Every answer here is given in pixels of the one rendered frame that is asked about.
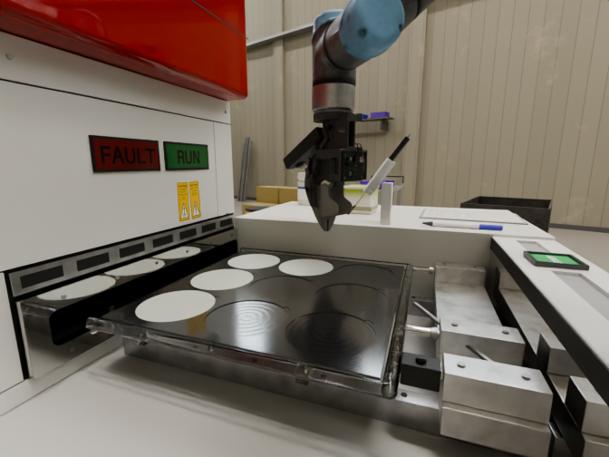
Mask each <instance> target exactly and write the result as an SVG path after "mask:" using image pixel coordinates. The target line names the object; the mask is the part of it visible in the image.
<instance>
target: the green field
mask: <svg viewBox="0 0 609 457"><path fill-rule="evenodd" d="M166 146H167V157H168V168H208V150H207V147H203V146H191V145H178V144H167V143H166Z"/></svg>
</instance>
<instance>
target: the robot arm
mask: <svg viewBox="0 0 609 457"><path fill-rule="evenodd" d="M434 1H435V0H351V1H350V2H349V3H348V5H347V6H346V7H345V8H344V10H343V9H333V10H328V11H325V12H324V13H321V14H319V15H318V16H317V17H316V18H315V19H314V28H313V36H312V47H313V88H312V111H313V112H314V122H315V123H322V124H323V128H321V127H315V128H314V129H313V130H312V131H311V132H310V133H309V134H308V135H307V136H306V137H305V138H304V139H303V140H302V141H301V142H300V143H299V144H298V145H297V146H296V147H294V148H293V149H292V150H291V151H290V152H289V153H288V154H287V155H286V156H285V157H284V158H283V162H284V164H285V167H286V168H287V169H288V170H291V169H302V168H304V167H305V166H306V165H307V168H305V177H304V188H305V193H306V196H307V198H308V201H309V204H310V206H311V207H312V210H313V213H314V215H315V217H316V219H317V221H318V223H319V225H320V226H321V228H322V229H323V231H330V229H331V227H332V225H333V223H334V221H335V217H336V216H340V215H344V214H349V213H350V212H351V211H352V209H353V204H352V203H351V201H349V200H348V199H347V198H346V197H345V196H344V182H345V181H359V180H366V178H367V152H368V150H363V147H362V145H361V144H360V143H355V123H356V122H363V114H362V113H356V114H353V111H354V110H355V87H356V68H357V67H359V66H360V65H362V64H364V63H366V62H368V61H369V60H371V59H372V58H374V57H377V56H379V55H381V54H382V53H384V52H386V51H387V50H388V49H389V48H390V47H391V46H392V45H393V44H394V43H395V42H396V41H397V40H398V38H399V37H400V35H401V32H402V31H403V30H404V29H405V28H406V27H407V26H408V25H409V24H410V23H411V22H412V21H413V20H415V19H416V18H417V16H418V15H420V14H421V13H422V12H423V11H424V10H425V9H426V8H427V7H428V6H429V5H431V4H432V3H433V2H434ZM355 144H356V145H357V147H355ZM358 144H360V145H361V147H358ZM324 180H327V182H330V184H329V185H327V184H326V183H323V184H321V183H322V182H323V181H324ZM332 183H333V184H332Z"/></svg>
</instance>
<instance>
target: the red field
mask: <svg viewBox="0 0 609 457"><path fill-rule="evenodd" d="M93 145H94V153H95V160H96V168H97V170H109V169H159V168H160V167H159V156H158V146H157V143H155V142H143V141H119V140H107V139H95V138H93Z"/></svg>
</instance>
